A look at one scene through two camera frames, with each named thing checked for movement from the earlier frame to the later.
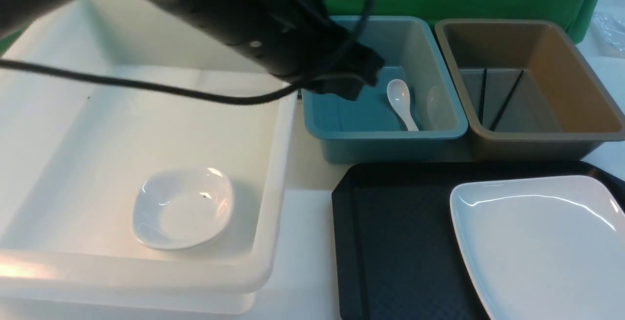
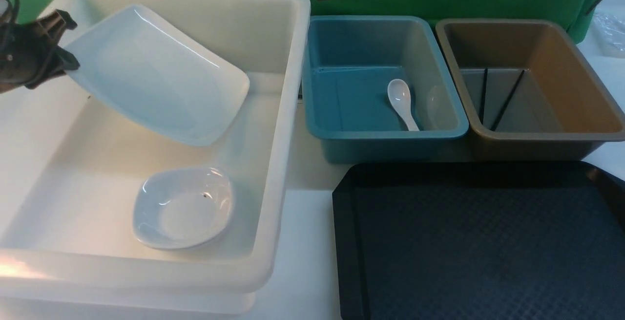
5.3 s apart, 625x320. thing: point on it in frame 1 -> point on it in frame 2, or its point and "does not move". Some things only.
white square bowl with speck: x=181 y=208 does not move
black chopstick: x=483 y=96 does not move
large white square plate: x=541 y=248 -> x=151 y=76
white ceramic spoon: x=399 y=95 does not move
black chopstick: x=493 y=127 does not move
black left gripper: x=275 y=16 -> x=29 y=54
